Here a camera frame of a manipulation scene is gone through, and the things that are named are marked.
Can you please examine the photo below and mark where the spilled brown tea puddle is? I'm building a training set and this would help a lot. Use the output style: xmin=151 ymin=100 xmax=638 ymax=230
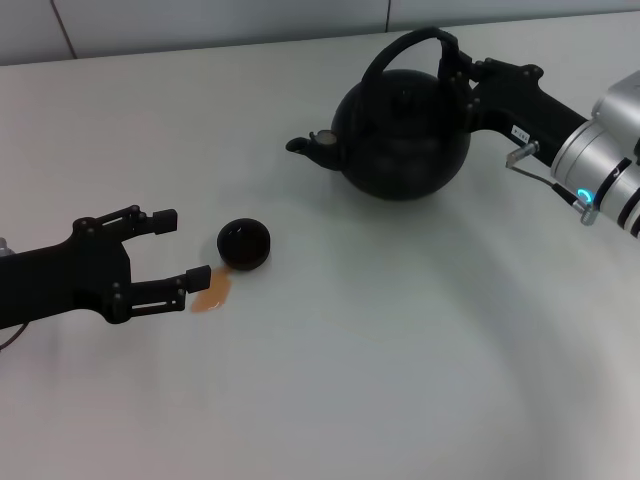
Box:
xmin=191 ymin=267 xmax=234 ymax=314

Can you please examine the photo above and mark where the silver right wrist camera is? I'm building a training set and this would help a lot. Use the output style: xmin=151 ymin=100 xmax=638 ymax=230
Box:
xmin=591 ymin=69 xmax=640 ymax=166

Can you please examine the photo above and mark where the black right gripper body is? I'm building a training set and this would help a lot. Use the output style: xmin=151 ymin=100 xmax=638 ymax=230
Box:
xmin=467 ymin=57 xmax=589 ymax=164

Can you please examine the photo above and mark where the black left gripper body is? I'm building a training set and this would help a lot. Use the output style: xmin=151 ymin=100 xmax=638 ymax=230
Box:
xmin=0 ymin=215 xmax=134 ymax=331

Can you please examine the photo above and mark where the black round teapot with handle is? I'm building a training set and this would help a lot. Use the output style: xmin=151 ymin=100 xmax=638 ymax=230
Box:
xmin=285 ymin=27 xmax=473 ymax=201

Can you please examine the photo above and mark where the small dark brown teacup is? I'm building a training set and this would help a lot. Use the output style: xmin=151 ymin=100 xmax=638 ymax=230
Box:
xmin=216 ymin=217 xmax=274 ymax=273

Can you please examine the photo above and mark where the right gripper cable with connector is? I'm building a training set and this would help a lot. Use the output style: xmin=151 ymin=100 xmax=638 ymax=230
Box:
xmin=504 ymin=140 xmax=601 ymax=227

